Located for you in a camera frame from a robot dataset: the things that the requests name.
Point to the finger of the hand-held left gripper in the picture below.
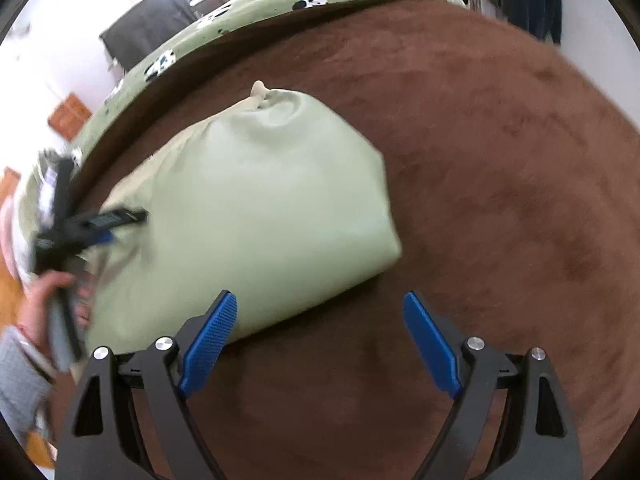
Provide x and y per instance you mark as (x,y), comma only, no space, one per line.
(115,218)
(97,240)

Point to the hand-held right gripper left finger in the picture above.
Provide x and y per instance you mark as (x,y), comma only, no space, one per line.
(210,345)

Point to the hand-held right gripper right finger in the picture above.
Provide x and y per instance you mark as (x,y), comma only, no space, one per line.
(432,345)

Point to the wooden headboard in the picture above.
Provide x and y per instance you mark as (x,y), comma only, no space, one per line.
(10,300)

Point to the person's left hand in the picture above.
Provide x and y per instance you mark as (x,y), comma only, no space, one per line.
(35,310)

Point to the hanging dark navy jacket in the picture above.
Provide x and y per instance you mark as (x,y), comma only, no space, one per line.
(540,0)

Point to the light green pillowcase pillow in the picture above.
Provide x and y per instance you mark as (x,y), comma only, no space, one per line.
(260,200)

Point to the brown bed blanket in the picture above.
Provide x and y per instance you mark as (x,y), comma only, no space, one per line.
(500,185)

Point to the person's left forearm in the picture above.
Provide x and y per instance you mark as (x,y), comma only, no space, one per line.
(20,385)

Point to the green cow-print duvet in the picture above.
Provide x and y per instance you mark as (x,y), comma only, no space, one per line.
(240,15)

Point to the wooden chair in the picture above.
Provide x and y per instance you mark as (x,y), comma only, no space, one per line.
(70,115)

